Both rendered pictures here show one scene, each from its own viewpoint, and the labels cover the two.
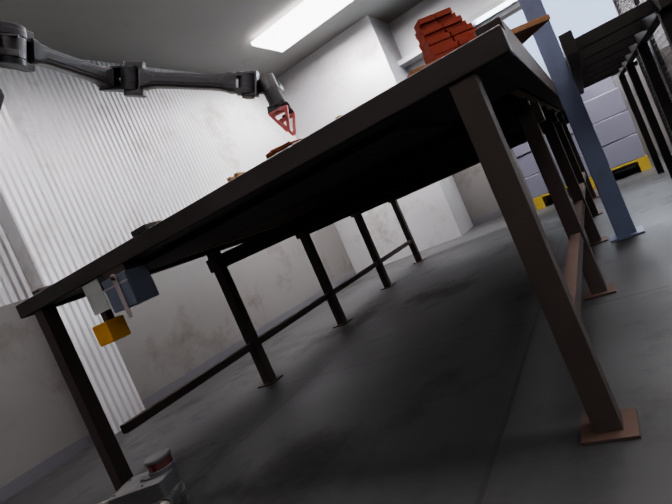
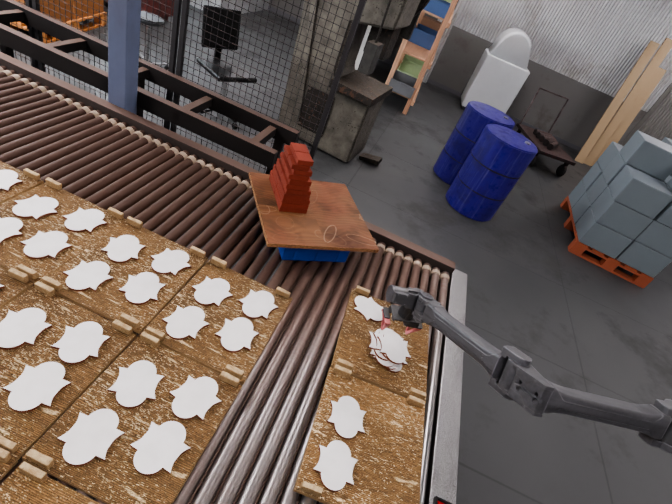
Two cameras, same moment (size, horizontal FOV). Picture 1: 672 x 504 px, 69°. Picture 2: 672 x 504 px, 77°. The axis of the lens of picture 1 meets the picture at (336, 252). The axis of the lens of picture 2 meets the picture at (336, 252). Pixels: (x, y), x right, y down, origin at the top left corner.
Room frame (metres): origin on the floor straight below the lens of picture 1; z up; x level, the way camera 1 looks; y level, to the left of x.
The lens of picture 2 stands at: (2.44, 0.82, 2.09)
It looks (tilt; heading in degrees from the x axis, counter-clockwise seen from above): 37 degrees down; 242
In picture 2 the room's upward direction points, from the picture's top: 24 degrees clockwise
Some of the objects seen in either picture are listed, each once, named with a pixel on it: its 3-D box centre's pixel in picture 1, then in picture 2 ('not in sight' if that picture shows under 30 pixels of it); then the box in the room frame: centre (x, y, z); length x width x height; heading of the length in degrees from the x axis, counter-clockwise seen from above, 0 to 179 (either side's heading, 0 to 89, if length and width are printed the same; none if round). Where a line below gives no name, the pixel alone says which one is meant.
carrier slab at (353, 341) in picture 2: not in sight; (384, 340); (1.64, -0.05, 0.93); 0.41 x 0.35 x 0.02; 65
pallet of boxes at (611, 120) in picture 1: (572, 140); not in sight; (5.52, -2.95, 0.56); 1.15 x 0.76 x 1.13; 59
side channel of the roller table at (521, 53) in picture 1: (552, 93); (97, 108); (2.84, -1.51, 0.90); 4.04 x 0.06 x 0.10; 150
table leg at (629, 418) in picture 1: (537, 256); not in sight; (1.10, -0.41, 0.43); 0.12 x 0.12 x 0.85; 60
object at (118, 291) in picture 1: (129, 290); not in sight; (1.73, 0.72, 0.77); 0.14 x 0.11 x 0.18; 60
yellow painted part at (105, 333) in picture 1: (103, 311); not in sight; (1.82, 0.88, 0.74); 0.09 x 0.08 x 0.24; 60
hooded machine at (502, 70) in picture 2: not in sight; (500, 74); (-2.91, -6.23, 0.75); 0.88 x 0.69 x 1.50; 149
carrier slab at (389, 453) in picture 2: not in sight; (367, 443); (1.82, 0.33, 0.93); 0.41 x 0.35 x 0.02; 64
